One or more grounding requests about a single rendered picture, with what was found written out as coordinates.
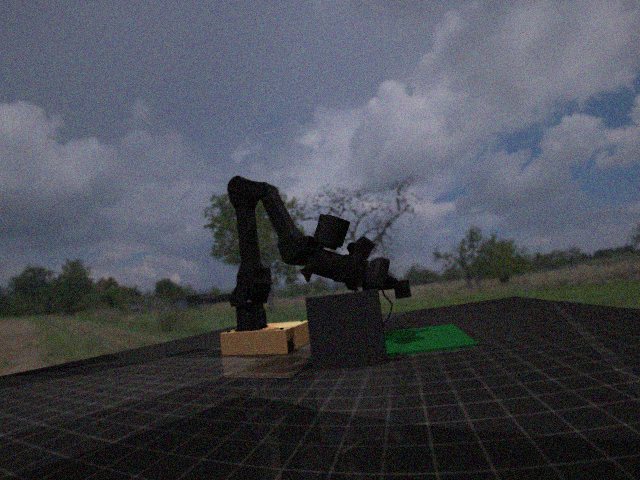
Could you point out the green circuit board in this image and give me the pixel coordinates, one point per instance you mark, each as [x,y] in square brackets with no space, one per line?
[415,340]

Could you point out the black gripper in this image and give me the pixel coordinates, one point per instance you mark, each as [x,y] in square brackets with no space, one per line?
[374,277]

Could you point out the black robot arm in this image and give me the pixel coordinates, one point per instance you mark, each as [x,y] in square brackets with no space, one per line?
[253,280]

